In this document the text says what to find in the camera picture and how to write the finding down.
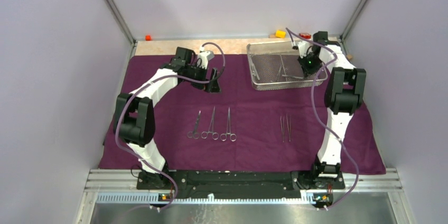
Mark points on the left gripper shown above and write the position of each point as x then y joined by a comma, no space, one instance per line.
213,87

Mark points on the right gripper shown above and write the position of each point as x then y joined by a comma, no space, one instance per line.
307,71

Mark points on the metal mesh instrument tray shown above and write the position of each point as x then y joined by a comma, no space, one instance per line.
265,56

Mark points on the steel forceps clamp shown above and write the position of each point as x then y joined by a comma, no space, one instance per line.
211,132

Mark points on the steel needle holder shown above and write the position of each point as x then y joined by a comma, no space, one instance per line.
288,124

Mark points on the steel curved tweezers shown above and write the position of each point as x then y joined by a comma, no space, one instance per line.
282,122

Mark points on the small steel hemostat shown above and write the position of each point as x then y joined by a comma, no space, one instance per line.
279,73

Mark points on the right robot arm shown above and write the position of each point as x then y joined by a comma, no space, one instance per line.
343,96

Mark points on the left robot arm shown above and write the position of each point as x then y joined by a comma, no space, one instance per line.
134,119

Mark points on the red small block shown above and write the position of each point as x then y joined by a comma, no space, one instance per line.
305,36

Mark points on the yellow small block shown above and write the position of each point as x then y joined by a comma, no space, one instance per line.
280,34

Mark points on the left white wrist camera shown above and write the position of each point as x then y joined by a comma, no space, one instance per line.
204,56

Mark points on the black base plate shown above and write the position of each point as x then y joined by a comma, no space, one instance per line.
238,185

